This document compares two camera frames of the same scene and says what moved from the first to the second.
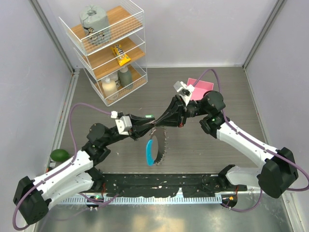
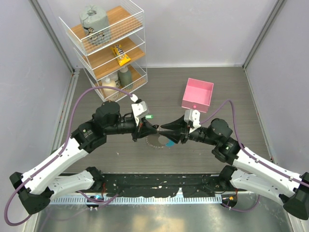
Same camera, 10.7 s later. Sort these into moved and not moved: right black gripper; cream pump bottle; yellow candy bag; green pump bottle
Moved: right black gripper
Not moved: yellow candy bag; cream pump bottle; green pump bottle
